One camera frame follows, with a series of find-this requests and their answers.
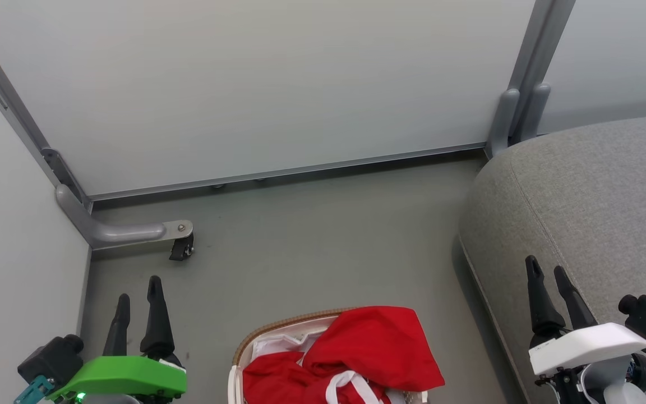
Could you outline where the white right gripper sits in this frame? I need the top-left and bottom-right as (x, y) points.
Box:
(525, 255), (646, 377)

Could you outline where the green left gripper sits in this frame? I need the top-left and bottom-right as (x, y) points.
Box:
(47, 275), (187, 402)

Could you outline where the red garment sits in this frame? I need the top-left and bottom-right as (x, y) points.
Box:
(242, 306), (446, 404)

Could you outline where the grey fabric sofa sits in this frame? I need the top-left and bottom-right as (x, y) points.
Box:
(458, 111), (646, 404)

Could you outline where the black caster wheel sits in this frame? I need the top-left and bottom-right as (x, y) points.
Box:
(169, 233), (195, 261)

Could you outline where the grey partition foot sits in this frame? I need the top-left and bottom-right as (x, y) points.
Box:
(56, 184), (193, 251)

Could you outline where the white woven-rim laundry basket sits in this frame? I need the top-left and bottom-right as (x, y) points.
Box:
(228, 307), (430, 404)

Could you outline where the grey partition bottom rail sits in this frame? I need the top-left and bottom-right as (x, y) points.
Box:
(89, 143), (489, 201)

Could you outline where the silver aluminium extrusion rail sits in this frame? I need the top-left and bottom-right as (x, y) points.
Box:
(484, 0), (577, 159)

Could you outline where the grey partition post with foot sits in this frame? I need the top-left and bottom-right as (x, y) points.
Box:
(0, 11), (94, 213)

